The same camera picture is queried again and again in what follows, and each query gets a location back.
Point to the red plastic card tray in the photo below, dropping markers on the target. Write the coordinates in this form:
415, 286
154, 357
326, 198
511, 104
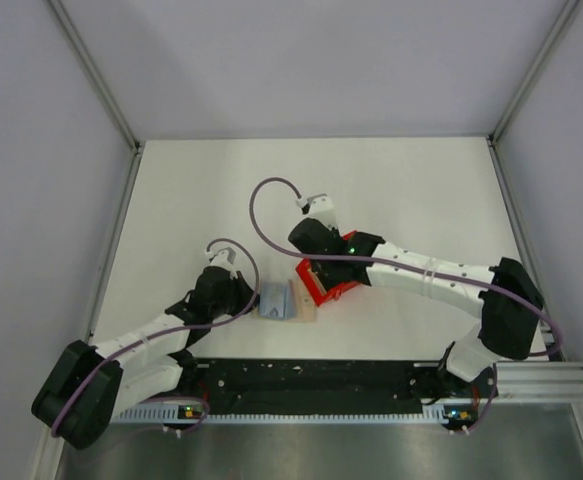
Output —
312, 284

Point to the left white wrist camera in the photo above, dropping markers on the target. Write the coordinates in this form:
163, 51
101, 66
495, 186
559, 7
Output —
224, 259

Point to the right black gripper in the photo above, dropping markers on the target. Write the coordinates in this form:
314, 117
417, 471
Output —
316, 267

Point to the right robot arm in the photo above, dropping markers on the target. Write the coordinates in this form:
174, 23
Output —
503, 298

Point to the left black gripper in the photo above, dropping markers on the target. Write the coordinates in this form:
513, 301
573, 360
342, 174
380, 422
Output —
245, 292

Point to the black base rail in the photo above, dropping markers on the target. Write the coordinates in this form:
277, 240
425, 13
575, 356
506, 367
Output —
293, 386

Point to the light blue credit card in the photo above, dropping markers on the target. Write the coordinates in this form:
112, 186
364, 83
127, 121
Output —
273, 301

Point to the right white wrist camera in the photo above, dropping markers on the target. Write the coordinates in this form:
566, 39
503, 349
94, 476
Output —
319, 207

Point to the white slotted cable duct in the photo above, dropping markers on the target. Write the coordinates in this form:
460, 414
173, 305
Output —
178, 415

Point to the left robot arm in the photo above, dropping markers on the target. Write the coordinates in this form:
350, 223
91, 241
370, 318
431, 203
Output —
90, 385

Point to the grey credit card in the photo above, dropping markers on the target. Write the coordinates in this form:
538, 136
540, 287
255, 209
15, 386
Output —
289, 301

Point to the beige card holder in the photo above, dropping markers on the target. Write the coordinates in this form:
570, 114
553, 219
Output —
305, 306

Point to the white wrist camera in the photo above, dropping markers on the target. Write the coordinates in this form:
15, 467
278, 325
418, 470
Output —
319, 207
224, 259

